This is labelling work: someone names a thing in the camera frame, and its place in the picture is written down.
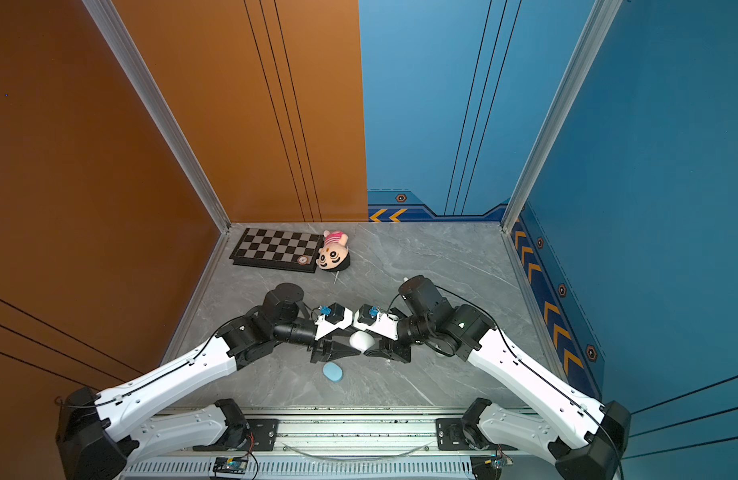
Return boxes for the blue earbud case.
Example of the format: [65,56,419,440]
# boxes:
[322,362,344,382]

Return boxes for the white earbud case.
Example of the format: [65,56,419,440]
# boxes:
[349,331,376,353]

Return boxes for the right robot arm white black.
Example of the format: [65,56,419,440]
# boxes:
[353,275,631,479]

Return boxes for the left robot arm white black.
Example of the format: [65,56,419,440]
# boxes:
[56,283,353,479]

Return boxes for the plush doll pink shirt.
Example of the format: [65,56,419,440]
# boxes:
[316,230,350,273]

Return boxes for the black white chessboard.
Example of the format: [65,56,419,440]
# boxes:
[229,227,323,273]

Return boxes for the green circuit board left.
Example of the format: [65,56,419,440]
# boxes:
[212,456,249,477]

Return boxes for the circuit board right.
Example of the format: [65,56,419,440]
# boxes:
[484,455,514,470]

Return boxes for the white vent grille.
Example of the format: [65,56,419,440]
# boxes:
[119,455,475,479]

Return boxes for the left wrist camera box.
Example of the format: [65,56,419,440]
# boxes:
[314,303,353,340]

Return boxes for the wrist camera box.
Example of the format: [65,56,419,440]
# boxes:
[352,304,399,340]
[314,303,353,340]

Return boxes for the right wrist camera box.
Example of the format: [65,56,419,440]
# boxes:
[352,304,399,340]

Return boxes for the aluminium front rail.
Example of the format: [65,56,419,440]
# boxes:
[107,410,604,457]

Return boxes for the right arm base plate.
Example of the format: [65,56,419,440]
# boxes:
[434,418,516,452]

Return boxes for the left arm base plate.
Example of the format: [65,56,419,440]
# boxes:
[192,418,279,453]

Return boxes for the right corner aluminium post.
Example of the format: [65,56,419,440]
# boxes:
[501,0,623,234]

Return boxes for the corner aluminium post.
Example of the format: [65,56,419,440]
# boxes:
[501,0,623,234]
[83,0,231,233]

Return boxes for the left corner aluminium post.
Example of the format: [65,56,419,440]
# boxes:
[83,0,231,233]

